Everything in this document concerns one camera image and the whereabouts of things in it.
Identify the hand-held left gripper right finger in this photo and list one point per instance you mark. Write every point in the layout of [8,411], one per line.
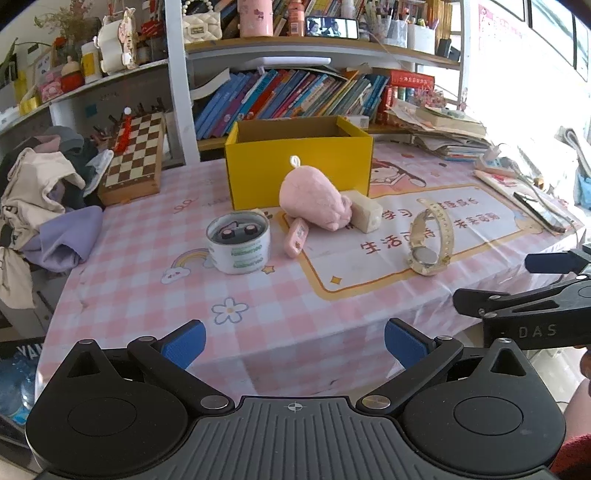
[406,344]

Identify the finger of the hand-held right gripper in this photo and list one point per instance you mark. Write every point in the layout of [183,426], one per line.
[547,263]
[475,302]

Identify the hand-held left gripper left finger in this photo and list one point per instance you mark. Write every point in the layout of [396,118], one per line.
[184,345]

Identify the cream wrist watch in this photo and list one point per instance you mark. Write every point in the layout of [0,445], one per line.
[425,256]

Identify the clear tape roll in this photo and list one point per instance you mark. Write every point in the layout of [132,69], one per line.
[240,258]

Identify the white rectangular block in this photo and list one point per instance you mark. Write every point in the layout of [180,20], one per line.
[367,212]

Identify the yellow cardboard box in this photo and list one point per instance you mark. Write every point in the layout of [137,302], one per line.
[258,170]

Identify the pink checked desktop cloth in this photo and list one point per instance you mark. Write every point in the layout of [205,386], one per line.
[138,277]

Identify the notebook with black pen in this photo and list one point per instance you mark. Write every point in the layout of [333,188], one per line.
[535,210]

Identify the person's pink clothing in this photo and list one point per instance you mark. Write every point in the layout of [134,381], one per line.
[577,424]

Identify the white power strip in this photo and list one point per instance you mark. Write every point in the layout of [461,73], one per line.
[494,164]

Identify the small pink gadget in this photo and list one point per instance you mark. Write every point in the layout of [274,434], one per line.
[295,237]

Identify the purple cloth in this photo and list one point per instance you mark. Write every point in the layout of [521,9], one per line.
[64,240]

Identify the pile of papers and books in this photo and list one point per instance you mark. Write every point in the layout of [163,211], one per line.
[443,129]

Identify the plastic water bottle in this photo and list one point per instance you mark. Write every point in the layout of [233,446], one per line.
[16,392]

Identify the pink plush pig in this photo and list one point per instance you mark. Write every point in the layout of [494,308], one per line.
[309,194]

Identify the wooden chessboard box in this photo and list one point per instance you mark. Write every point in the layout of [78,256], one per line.
[134,157]

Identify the light blue white garment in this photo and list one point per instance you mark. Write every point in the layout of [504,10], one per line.
[99,168]

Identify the white orange small carton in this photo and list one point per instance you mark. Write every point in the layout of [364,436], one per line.
[356,121]

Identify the red tassel with white ball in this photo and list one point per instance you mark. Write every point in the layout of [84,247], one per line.
[124,134]

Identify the dark clothing pile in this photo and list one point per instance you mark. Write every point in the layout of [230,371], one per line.
[78,152]

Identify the cream garment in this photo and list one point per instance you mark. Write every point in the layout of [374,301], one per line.
[32,184]

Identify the white bookshelf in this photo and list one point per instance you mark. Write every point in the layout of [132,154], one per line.
[178,92]

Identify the white pen holder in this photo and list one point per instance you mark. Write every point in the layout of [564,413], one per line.
[420,39]

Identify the row of colourful books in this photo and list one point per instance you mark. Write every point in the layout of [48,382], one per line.
[286,97]

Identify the pink small box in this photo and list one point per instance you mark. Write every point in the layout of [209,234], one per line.
[51,88]

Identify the red round doll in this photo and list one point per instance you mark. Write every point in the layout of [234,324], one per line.
[72,76]

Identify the white jar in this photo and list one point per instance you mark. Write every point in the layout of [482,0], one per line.
[91,62]

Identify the white lamp bar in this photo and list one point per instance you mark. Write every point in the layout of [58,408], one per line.
[286,62]

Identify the white paper roll figure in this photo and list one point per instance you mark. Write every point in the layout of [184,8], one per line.
[115,46]

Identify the smartphone with lit screen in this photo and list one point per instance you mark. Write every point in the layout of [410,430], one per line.
[332,27]

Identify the white quilted handbag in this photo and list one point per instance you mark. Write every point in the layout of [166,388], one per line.
[202,25]

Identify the row of shelf books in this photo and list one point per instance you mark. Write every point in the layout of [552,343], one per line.
[323,7]

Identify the pink cup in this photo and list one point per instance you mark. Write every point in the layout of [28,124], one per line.
[255,18]

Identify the orange bottle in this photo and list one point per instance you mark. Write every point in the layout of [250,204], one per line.
[295,18]

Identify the dried flower bunch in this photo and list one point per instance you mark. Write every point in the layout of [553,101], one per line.
[64,21]

